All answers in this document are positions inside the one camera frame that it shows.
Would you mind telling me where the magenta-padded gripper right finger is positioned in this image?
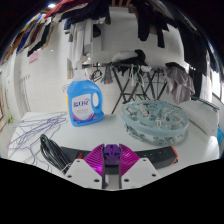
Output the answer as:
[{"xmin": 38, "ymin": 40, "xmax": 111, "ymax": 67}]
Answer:
[{"xmin": 118, "ymin": 143, "xmax": 161, "ymax": 190}]

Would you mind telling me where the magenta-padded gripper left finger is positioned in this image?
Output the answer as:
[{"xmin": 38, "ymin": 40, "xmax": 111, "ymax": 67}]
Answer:
[{"xmin": 64, "ymin": 143, "xmax": 106, "ymax": 190}]

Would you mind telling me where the purple charger block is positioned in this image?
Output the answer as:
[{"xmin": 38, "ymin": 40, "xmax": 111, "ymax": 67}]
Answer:
[{"xmin": 102, "ymin": 143, "xmax": 121, "ymax": 167}]

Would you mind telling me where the black power strip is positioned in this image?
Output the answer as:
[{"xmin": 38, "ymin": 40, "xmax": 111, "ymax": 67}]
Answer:
[{"xmin": 59, "ymin": 145, "xmax": 179, "ymax": 166}]

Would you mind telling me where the blue detergent bottle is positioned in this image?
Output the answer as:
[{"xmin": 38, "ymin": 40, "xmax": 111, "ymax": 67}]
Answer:
[{"xmin": 66, "ymin": 74, "xmax": 105, "ymax": 128}]

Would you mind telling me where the black folding drying rack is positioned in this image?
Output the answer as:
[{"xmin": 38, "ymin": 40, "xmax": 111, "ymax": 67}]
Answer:
[{"xmin": 81, "ymin": 62, "xmax": 169, "ymax": 115}]

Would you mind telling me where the white pillow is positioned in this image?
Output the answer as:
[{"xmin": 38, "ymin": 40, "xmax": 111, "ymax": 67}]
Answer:
[{"xmin": 179, "ymin": 99, "xmax": 221, "ymax": 138}]

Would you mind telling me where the grey garment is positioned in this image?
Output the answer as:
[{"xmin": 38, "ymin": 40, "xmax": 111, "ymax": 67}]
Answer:
[{"xmin": 164, "ymin": 62, "xmax": 196, "ymax": 105}]

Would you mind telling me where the blue plastic clothes brush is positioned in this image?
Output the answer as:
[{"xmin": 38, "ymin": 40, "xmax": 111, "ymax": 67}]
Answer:
[{"xmin": 216, "ymin": 126, "xmax": 224, "ymax": 145}]

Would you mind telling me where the dark long pole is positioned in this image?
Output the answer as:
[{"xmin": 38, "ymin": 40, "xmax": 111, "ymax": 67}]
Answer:
[{"xmin": 190, "ymin": 95, "xmax": 221, "ymax": 113}]

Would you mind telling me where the white and black clothes pile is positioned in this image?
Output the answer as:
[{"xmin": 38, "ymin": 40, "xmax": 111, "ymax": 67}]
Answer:
[{"xmin": 111, "ymin": 49, "xmax": 148, "ymax": 66}]

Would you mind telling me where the dark hanging clothes row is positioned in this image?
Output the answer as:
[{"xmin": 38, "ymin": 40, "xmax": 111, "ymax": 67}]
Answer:
[{"xmin": 131, "ymin": 0, "xmax": 218, "ymax": 98}]

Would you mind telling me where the purple wire hanger pile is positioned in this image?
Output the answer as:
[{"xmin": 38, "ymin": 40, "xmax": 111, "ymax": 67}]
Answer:
[{"xmin": 6, "ymin": 111, "xmax": 69, "ymax": 166}]

